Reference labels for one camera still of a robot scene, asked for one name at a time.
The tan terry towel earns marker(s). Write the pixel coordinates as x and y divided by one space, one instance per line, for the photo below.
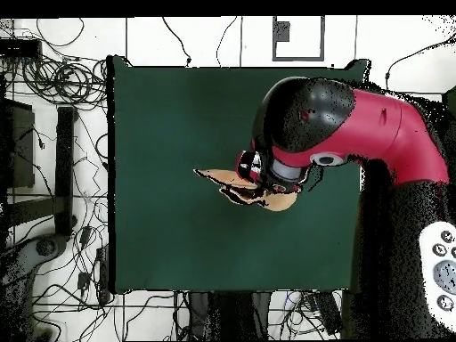
281 203

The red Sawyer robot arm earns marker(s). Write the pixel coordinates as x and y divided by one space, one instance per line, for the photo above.
374 131

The dark green table cloth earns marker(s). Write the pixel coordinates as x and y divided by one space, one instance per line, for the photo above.
178 107

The wide black power strip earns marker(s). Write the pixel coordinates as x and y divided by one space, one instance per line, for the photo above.
327 313

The black stand base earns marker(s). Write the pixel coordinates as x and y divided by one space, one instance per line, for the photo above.
65 160

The small black adapter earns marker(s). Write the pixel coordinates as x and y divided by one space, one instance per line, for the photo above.
83 280

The black box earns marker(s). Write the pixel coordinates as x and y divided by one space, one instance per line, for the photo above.
19 142

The grey chair base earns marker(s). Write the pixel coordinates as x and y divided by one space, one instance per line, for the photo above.
21 256

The black box device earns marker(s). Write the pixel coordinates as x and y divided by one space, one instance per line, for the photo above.
19 48

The grey floor frame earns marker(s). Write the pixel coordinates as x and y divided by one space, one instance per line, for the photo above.
274 39

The black pedestal base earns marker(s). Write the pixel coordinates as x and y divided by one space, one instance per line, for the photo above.
228 313

